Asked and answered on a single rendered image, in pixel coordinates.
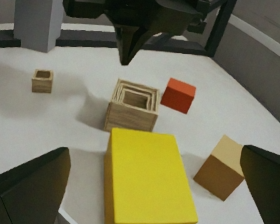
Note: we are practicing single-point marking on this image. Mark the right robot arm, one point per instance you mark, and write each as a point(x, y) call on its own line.
point(172, 16)

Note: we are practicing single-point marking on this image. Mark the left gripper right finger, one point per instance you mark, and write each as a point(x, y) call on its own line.
point(261, 170)

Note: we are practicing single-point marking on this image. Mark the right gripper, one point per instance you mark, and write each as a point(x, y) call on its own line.
point(133, 37)

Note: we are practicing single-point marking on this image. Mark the orange-red block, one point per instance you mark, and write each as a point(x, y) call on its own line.
point(178, 95)

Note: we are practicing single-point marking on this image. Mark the yellow rectangular block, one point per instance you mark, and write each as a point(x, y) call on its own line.
point(145, 180)

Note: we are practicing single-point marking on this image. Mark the black metal post with diagonal brace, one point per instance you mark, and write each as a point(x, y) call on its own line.
point(217, 31)

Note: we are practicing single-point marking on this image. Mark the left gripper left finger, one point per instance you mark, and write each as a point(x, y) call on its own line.
point(32, 192)

